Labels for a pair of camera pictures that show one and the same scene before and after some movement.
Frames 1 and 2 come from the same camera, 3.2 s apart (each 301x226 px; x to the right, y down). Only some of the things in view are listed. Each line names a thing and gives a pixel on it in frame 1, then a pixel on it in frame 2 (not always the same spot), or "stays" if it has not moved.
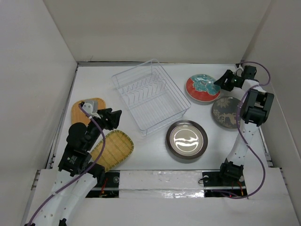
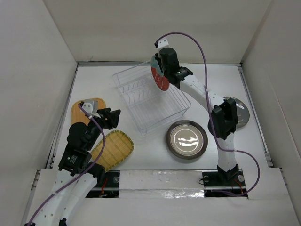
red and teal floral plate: [201, 88] -> [160, 79]
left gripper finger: [111, 125] stays
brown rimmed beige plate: [186, 139] stays
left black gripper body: [101, 121] stays
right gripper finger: [222, 80] -> [157, 58]
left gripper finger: [115, 115] stays
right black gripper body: [233, 80] -> [166, 72]
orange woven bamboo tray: [78, 115] stays
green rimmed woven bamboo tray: [116, 147] stays
